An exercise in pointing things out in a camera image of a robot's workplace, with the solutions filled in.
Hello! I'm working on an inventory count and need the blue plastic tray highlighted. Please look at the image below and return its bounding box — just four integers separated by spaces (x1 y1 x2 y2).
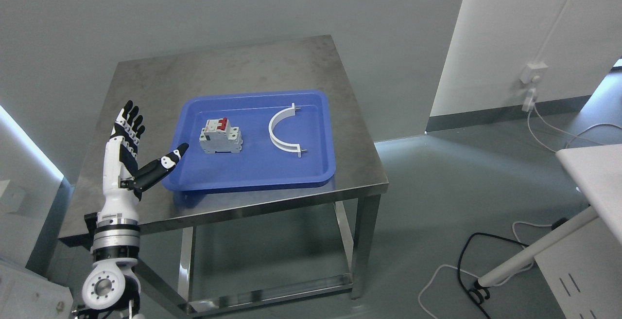
162 90 336 193

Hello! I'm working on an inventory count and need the white cable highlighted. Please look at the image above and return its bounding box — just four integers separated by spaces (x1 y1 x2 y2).
527 105 622 153

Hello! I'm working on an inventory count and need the black cable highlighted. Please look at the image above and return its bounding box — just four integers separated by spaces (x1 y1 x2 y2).
457 232 529 319

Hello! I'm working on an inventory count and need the white curved bracket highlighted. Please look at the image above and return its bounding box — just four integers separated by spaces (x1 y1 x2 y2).
267 102 307 159

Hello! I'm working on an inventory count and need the white cabinet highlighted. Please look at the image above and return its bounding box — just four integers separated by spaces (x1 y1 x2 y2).
535 218 622 319

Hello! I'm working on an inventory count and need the stainless steel table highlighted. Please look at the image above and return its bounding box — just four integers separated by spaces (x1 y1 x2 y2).
59 35 388 319

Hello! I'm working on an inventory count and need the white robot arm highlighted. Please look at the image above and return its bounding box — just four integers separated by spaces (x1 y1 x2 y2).
71 213 145 319

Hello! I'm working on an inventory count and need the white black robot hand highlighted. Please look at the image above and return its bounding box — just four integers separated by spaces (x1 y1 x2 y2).
96 100 189 225

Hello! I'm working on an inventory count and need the white table with leg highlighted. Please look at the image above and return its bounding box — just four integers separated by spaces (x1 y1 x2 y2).
476 144 622 300

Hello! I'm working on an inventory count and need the white wall socket plug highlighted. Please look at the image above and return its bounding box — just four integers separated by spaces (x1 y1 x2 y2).
519 62 548 113

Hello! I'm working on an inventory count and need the grey circuit breaker red switch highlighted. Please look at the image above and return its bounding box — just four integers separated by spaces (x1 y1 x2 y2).
199 117 243 154

